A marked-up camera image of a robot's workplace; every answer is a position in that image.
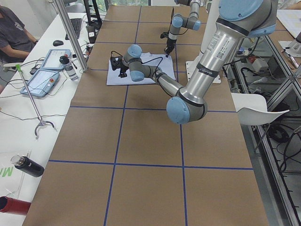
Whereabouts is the clear water bottle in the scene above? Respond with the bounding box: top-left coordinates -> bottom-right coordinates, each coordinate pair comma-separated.
59,55 -> 78,81

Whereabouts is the metal reacher grabber tool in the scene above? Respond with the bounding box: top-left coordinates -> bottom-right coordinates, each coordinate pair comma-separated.
16,64 -> 56,139

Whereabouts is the white plastic chair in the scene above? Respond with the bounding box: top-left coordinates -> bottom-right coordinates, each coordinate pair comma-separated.
231,93 -> 289,126

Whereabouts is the seated person grey shirt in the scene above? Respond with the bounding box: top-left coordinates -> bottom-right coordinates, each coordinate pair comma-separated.
0,6 -> 38,87

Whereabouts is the lower blue teach pendant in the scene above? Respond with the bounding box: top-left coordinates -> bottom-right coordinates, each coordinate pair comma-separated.
27,69 -> 60,97

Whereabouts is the upper blue teach pendant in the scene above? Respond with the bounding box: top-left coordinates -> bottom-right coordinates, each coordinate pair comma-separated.
40,49 -> 71,71

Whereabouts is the red thermos bottle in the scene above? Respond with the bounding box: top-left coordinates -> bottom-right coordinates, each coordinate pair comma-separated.
0,196 -> 31,215

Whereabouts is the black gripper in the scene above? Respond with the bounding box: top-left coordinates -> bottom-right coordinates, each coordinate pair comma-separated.
164,39 -> 176,58
119,63 -> 129,77

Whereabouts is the black box with label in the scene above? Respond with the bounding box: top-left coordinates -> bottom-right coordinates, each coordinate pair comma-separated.
86,25 -> 97,44

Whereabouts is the aluminium frame post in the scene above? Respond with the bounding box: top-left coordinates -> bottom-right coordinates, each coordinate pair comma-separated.
53,0 -> 88,72

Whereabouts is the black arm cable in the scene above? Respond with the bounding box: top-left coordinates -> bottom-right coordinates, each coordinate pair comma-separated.
110,50 -> 164,78

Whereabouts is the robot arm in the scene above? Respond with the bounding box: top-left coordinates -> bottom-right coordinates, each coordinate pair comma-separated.
160,0 -> 201,57
111,0 -> 277,124

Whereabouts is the black computer mouse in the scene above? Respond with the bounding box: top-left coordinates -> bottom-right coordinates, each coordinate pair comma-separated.
53,40 -> 64,47

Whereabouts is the black monitor stand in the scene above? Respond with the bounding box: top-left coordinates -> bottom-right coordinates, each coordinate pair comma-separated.
83,0 -> 103,30

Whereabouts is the black thermos bottle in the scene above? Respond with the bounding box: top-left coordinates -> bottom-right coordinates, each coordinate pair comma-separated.
10,155 -> 44,178

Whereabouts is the black computer keyboard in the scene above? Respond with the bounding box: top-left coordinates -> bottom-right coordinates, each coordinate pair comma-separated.
70,18 -> 82,39

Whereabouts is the blue teach pendant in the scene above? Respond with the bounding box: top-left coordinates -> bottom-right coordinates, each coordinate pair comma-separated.
27,69 -> 60,97
40,49 -> 71,71

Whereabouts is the light blue striped shirt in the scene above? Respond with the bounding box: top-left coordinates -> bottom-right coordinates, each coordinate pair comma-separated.
106,52 -> 176,86

